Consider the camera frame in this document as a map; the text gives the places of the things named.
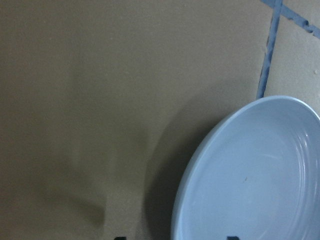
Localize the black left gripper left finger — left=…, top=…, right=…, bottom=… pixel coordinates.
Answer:
left=114, top=236, right=126, bottom=240

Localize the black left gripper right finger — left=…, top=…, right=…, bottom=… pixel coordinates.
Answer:
left=226, top=236, right=238, bottom=240

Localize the blue plate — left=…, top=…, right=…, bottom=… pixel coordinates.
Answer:
left=170, top=95, right=320, bottom=240

